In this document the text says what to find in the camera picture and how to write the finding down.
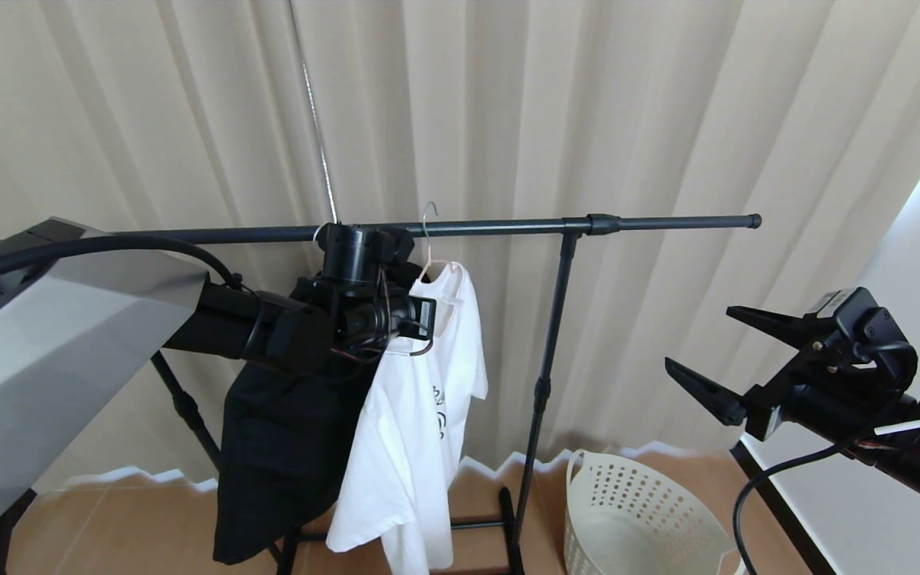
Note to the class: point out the white garment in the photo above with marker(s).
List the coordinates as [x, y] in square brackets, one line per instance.
[412, 431]

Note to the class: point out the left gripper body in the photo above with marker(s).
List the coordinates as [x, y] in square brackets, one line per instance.
[388, 319]

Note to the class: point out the pink clothes hanger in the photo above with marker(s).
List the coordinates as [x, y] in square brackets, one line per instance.
[319, 233]
[430, 255]

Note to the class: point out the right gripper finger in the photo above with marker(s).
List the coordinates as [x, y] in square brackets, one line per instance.
[771, 323]
[703, 391]

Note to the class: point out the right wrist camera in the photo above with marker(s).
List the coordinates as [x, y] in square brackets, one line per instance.
[859, 327]

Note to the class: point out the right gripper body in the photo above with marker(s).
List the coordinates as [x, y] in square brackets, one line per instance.
[811, 407]

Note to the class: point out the white laundry basket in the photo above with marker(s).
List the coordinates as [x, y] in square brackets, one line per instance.
[636, 511]

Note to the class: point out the beige curtain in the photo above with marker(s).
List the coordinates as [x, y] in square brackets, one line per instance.
[668, 104]

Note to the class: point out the black clothes rack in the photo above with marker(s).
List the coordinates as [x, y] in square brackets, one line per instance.
[508, 227]

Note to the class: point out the black shorts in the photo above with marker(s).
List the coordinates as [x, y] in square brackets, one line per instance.
[284, 455]

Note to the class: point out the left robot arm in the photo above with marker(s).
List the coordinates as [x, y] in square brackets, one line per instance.
[69, 343]

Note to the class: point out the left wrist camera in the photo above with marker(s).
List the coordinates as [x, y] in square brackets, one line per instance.
[400, 247]

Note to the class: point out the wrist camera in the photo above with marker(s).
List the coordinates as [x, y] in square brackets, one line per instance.
[400, 247]
[859, 327]

